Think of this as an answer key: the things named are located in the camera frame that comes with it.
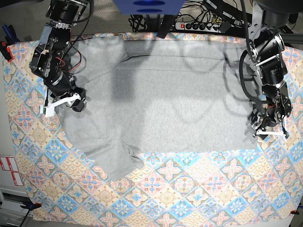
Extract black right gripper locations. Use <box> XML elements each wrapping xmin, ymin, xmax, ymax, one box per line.
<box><xmin>51</xmin><ymin>81</ymin><xmax>86</xmax><ymax>112</ymax></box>

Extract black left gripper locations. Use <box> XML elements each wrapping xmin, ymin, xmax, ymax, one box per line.
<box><xmin>250</xmin><ymin>104</ymin><xmax>284</xmax><ymax>134</ymax></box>

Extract grey T-shirt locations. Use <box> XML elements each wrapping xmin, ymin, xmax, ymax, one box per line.
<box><xmin>56</xmin><ymin>36</ymin><xmax>257</xmax><ymax>181</ymax></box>

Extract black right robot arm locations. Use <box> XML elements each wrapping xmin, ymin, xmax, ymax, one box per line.
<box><xmin>29</xmin><ymin>0</ymin><xmax>94</xmax><ymax>116</ymax></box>

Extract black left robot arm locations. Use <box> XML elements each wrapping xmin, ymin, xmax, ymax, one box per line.
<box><xmin>239</xmin><ymin>0</ymin><xmax>292</xmax><ymax>140</ymax></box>

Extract colourful patterned tablecloth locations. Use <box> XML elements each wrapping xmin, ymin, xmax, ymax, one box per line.
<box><xmin>3</xmin><ymin>33</ymin><xmax>303</xmax><ymax>227</ymax></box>

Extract red white labels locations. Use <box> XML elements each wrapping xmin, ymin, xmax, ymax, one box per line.
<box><xmin>0</xmin><ymin>156</ymin><xmax>24</xmax><ymax>186</ymax></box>

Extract black red clamp left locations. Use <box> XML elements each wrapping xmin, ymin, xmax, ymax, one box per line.
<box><xmin>0</xmin><ymin>25</ymin><xmax>20</xmax><ymax>62</ymax></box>

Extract orange clamp bottom right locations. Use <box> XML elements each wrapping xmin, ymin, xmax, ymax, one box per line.
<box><xmin>290</xmin><ymin>210</ymin><xmax>300</xmax><ymax>215</ymax></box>

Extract blue box overhead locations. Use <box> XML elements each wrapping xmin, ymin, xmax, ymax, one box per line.
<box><xmin>113</xmin><ymin>0</ymin><xmax>185</xmax><ymax>15</ymax></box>

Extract blue clamp bottom left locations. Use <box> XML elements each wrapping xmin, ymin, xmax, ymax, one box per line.
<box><xmin>20</xmin><ymin>202</ymin><xmax>42</xmax><ymax>211</ymax></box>

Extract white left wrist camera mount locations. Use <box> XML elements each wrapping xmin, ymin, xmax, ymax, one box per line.
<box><xmin>253</xmin><ymin>129</ymin><xmax>289</xmax><ymax>140</ymax></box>

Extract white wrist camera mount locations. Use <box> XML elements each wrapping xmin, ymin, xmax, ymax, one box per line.
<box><xmin>253</xmin><ymin>129</ymin><xmax>289</xmax><ymax>140</ymax></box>
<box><xmin>40</xmin><ymin>93</ymin><xmax>80</xmax><ymax>118</ymax></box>

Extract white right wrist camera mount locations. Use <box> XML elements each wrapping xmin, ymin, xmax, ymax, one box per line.
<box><xmin>40</xmin><ymin>93</ymin><xmax>80</xmax><ymax>118</ymax></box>

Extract black power strip red switch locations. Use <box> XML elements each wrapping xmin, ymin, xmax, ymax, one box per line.
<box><xmin>174</xmin><ymin>22</ymin><xmax>221</xmax><ymax>33</ymax></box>

